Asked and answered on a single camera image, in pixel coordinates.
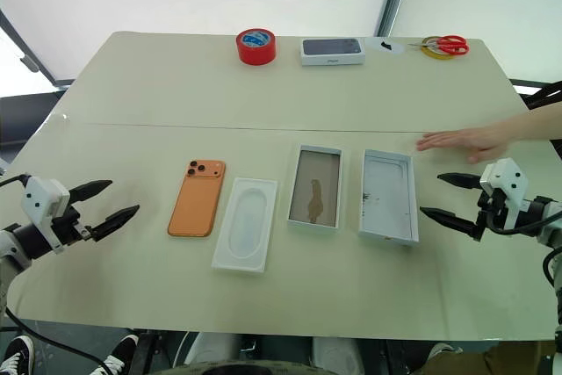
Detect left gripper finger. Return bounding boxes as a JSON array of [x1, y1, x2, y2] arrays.
[[89, 205, 141, 243], [68, 179, 113, 206]]

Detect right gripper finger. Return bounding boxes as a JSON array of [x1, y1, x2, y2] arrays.
[[437, 172, 485, 192], [420, 206, 479, 238]]

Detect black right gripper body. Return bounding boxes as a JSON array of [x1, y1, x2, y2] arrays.
[[474, 188, 506, 241]]

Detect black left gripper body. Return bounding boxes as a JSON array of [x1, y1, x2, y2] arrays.
[[50, 204, 96, 249]]

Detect white phone box lid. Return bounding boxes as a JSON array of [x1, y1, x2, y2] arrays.
[[357, 148, 417, 248]]

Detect orange smartphone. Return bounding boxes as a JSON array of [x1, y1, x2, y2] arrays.
[[167, 158, 227, 238]]

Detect white moulded tray insert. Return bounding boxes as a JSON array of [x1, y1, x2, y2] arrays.
[[211, 177, 280, 275]]

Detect white phone box base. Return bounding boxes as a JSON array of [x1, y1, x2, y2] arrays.
[[287, 143, 344, 234]]

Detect closed dark-print phone box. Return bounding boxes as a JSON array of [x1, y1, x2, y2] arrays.
[[300, 37, 367, 67]]

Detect person's bare hand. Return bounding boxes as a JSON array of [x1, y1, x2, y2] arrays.
[[415, 126, 513, 164]]

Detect black stand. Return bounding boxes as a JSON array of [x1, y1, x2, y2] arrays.
[[510, 79, 562, 109]]

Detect yellow tape roll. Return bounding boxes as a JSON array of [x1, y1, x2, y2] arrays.
[[421, 36, 458, 61]]

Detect black and white sneaker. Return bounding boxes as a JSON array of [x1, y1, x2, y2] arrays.
[[91, 334, 141, 375], [0, 335, 35, 375]]

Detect khaki trousers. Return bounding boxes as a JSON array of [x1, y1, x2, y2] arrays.
[[412, 339, 562, 375]]

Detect white sticker with black mark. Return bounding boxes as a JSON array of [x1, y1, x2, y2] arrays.
[[364, 36, 406, 58]]

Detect white rounded shape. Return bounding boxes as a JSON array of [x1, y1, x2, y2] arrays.
[[187, 332, 248, 368], [310, 336, 366, 372]]

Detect red tape roll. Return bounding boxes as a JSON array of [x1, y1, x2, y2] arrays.
[[236, 28, 277, 67]]

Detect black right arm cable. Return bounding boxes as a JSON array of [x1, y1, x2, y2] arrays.
[[485, 206, 562, 289]]

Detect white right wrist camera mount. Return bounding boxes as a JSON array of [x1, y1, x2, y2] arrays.
[[479, 157, 526, 230]]

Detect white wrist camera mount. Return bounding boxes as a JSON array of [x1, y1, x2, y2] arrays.
[[479, 157, 526, 230], [22, 176, 72, 254]]

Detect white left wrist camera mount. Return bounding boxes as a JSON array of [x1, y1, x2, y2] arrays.
[[22, 176, 72, 254]]

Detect black floor cable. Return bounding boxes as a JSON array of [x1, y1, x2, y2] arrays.
[[0, 304, 109, 375]]

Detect red-handled scissors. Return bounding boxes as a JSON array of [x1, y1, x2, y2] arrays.
[[407, 34, 471, 56]]

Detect black window frame bar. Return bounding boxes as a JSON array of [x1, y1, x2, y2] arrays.
[[0, 8, 76, 87]]

